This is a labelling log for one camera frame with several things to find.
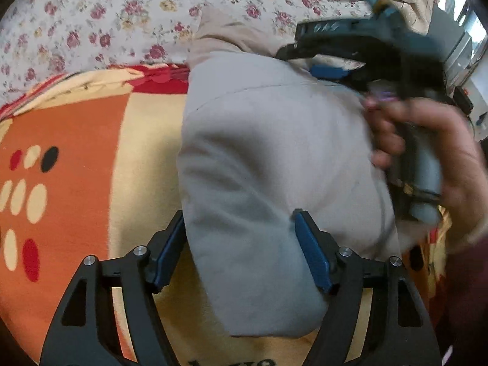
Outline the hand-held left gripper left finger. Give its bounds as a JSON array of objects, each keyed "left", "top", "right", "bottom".
[{"left": 39, "top": 210, "right": 187, "bottom": 366}]

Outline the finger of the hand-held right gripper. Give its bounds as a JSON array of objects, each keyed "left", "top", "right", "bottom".
[
  {"left": 310, "top": 64, "right": 386, "bottom": 94},
  {"left": 275, "top": 17, "right": 378, "bottom": 63}
]

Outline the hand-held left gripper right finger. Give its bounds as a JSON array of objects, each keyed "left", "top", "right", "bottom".
[{"left": 292, "top": 209, "right": 443, "bottom": 366}]

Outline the beige sweatshirt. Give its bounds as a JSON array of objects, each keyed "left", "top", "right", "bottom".
[{"left": 177, "top": 0, "right": 439, "bottom": 338}]

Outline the person's right forearm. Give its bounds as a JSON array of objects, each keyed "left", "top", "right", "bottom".
[{"left": 438, "top": 229, "right": 488, "bottom": 366}]

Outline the person's right hand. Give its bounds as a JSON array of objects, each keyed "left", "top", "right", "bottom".
[{"left": 362, "top": 97, "right": 488, "bottom": 253}]

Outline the grey cabinet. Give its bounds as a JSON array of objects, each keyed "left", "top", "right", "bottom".
[{"left": 427, "top": 8, "right": 475, "bottom": 88}]

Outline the window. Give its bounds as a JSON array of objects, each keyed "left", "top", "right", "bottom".
[{"left": 436, "top": 0, "right": 482, "bottom": 27}]

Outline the orange patterned blanket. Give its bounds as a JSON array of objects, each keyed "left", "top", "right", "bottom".
[{"left": 0, "top": 63, "right": 454, "bottom": 366}]

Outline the floral bedsheet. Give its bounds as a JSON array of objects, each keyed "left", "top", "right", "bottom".
[{"left": 0, "top": 0, "right": 386, "bottom": 100}]

